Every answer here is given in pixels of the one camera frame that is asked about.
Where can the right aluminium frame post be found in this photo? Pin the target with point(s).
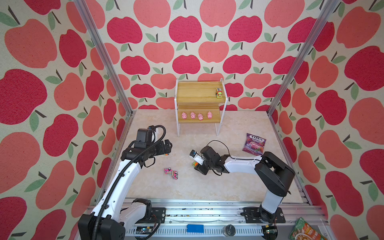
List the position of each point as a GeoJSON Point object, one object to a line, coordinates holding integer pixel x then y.
{"type": "Point", "coordinates": [319, 24]}

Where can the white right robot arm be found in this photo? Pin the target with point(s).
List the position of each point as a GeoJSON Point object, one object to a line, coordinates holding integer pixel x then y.
{"type": "Point", "coordinates": [276, 175]}

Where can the purple candy bag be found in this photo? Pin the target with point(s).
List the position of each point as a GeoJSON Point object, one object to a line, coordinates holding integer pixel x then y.
{"type": "Point", "coordinates": [254, 145]}

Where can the wooden two-tier shelf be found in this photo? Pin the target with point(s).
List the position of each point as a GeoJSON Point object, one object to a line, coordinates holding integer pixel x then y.
{"type": "Point", "coordinates": [200, 97]}

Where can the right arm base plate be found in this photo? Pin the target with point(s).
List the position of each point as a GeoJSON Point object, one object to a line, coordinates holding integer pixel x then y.
{"type": "Point", "coordinates": [253, 215]}

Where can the round metal knob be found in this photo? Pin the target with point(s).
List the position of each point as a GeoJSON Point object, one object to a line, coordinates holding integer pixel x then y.
{"type": "Point", "coordinates": [229, 231]}

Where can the pink green toy truck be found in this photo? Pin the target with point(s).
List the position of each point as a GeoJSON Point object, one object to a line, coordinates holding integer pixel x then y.
{"type": "Point", "coordinates": [175, 175]}

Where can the green snack packet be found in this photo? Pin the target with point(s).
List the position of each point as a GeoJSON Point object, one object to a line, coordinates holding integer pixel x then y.
{"type": "Point", "coordinates": [304, 231]}

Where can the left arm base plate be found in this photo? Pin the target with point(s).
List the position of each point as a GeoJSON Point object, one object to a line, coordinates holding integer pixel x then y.
{"type": "Point", "coordinates": [157, 214]}

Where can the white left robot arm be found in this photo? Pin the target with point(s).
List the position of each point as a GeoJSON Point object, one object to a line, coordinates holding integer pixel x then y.
{"type": "Point", "coordinates": [108, 220]}

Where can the left aluminium frame post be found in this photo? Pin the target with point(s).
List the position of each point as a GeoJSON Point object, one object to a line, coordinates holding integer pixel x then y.
{"type": "Point", "coordinates": [90, 24]}

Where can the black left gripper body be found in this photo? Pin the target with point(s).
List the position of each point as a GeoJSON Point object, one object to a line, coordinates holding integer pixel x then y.
{"type": "Point", "coordinates": [158, 148]}

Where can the aluminium front rail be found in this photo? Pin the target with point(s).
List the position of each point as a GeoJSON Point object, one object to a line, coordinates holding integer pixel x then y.
{"type": "Point", "coordinates": [214, 215]}

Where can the aluminium frame post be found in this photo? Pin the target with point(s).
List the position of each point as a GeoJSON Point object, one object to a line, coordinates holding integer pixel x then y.
{"type": "Point", "coordinates": [319, 24]}
{"type": "Point", "coordinates": [90, 24]}

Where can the multicolour toy car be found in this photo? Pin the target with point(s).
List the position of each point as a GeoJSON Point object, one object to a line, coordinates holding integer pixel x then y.
{"type": "Point", "coordinates": [219, 93]}

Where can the blue block on rail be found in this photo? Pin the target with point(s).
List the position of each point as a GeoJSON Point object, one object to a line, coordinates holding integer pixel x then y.
{"type": "Point", "coordinates": [193, 228]}

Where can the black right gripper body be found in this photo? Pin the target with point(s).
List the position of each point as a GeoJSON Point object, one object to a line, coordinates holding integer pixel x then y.
{"type": "Point", "coordinates": [206, 166]}

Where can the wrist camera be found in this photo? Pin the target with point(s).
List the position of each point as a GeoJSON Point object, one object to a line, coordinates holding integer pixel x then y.
{"type": "Point", "coordinates": [197, 157]}
{"type": "Point", "coordinates": [145, 138]}

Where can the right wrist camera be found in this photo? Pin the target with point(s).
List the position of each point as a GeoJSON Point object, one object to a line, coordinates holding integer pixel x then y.
{"type": "Point", "coordinates": [197, 157]}

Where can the pink toy car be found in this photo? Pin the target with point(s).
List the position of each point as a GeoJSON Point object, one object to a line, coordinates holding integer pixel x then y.
{"type": "Point", "coordinates": [168, 171]}

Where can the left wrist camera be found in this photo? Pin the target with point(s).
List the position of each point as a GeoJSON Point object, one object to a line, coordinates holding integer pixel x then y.
{"type": "Point", "coordinates": [145, 138]}

